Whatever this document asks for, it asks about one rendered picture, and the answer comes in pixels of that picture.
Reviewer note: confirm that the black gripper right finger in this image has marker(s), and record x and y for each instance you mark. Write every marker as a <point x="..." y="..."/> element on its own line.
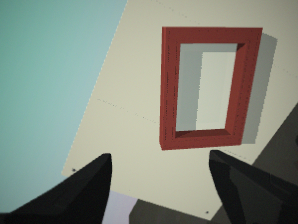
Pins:
<point x="250" y="195"/>

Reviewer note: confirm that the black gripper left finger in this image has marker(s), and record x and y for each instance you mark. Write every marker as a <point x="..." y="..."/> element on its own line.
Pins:
<point x="79" y="199"/>

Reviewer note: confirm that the red rectangular picture frame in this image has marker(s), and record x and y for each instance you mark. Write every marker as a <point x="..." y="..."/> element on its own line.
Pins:
<point x="206" y="80"/>

